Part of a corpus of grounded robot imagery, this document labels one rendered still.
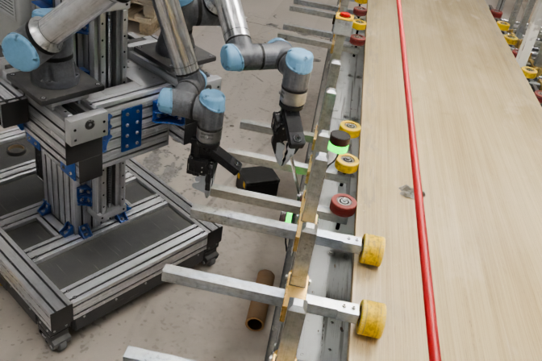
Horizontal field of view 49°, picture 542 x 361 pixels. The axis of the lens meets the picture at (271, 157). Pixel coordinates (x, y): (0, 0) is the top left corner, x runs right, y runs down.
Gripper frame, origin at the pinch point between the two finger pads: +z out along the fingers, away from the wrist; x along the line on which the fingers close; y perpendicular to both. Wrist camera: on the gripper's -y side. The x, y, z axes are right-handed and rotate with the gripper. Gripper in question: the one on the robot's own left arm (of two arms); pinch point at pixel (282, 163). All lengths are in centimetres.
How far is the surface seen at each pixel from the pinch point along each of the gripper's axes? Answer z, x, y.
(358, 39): 10, -70, 129
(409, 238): 8.3, -33.6, -25.7
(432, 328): -67, 26, -119
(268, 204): 14.2, 2.7, -1.8
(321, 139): -10.2, -9.7, -2.0
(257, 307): 91, -9, 26
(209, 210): 2.5, 24.1, -19.3
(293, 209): 13.9, -4.9, -4.6
